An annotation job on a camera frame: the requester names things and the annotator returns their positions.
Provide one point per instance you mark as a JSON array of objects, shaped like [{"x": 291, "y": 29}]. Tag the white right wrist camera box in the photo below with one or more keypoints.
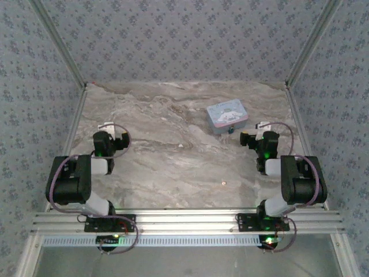
[{"x": 263, "y": 125}]

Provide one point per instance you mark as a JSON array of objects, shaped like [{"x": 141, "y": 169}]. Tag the pale blue cartoon tin box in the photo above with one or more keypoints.
[{"x": 226, "y": 112}]

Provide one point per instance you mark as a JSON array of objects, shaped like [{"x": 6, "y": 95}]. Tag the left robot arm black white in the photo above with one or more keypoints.
[{"x": 67, "y": 184}]

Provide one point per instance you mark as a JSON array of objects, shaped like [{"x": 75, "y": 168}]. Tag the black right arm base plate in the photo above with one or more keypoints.
[{"x": 248, "y": 222}]

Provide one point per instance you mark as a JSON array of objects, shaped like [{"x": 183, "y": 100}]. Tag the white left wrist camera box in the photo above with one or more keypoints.
[{"x": 106, "y": 126}]

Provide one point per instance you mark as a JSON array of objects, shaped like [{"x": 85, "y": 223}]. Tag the aluminium frame post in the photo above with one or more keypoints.
[
  {"x": 312, "y": 43},
  {"x": 59, "y": 43}
]

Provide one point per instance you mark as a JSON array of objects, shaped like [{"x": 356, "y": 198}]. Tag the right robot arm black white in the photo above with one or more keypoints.
[{"x": 302, "y": 184}]

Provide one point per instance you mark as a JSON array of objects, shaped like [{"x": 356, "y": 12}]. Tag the aluminium table side rail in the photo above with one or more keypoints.
[{"x": 299, "y": 124}]

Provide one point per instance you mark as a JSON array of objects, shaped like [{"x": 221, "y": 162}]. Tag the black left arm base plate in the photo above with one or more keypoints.
[{"x": 98, "y": 223}]

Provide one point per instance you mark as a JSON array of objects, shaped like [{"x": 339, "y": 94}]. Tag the controller board with green light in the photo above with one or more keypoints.
[
  {"x": 269, "y": 241},
  {"x": 108, "y": 239}
]

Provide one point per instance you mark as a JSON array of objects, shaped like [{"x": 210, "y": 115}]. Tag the aluminium cross rail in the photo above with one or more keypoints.
[{"x": 184, "y": 220}]

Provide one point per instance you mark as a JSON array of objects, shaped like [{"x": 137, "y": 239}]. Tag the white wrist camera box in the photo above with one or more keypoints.
[
  {"x": 106, "y": 126},
  {"x": 263, "y": 125}
]

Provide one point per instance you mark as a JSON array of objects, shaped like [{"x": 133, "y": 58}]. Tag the aluminium frame leg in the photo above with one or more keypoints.
[
  {"x": 30, "y": 255},
  {"x": 344, "y": 254}
]

